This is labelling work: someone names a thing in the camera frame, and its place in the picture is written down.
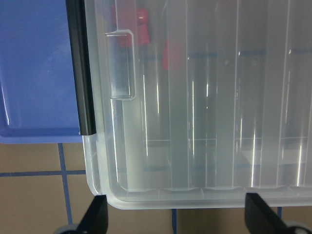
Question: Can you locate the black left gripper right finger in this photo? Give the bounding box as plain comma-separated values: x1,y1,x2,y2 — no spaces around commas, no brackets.
245,193,290,234

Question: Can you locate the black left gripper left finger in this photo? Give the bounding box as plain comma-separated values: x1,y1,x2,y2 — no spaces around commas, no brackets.
77,195,108,234

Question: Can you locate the clear plastic box lid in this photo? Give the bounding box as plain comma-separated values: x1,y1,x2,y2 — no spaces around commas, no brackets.
84,0,312,210

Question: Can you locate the red block picked one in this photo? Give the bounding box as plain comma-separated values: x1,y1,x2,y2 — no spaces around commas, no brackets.
162,39,186,71

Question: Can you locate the blue plastic tray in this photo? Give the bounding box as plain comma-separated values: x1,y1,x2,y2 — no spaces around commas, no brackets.
0,0,82,144

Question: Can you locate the clear plastic storage box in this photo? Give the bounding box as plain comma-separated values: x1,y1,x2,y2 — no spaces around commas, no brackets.
81,0,312,210

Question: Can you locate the red block lower pair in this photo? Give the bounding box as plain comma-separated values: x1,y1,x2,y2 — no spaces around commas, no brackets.
117,24,150,48

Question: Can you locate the red block pair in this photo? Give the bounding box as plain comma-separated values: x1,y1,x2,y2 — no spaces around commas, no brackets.
117,24,150,48
111,5,149,25

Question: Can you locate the red block upper pair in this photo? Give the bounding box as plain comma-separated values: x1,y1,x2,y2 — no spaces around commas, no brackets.
111,5,149,25

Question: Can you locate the black box latch handle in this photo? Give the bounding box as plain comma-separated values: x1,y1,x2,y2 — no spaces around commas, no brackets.
65,0,96,136

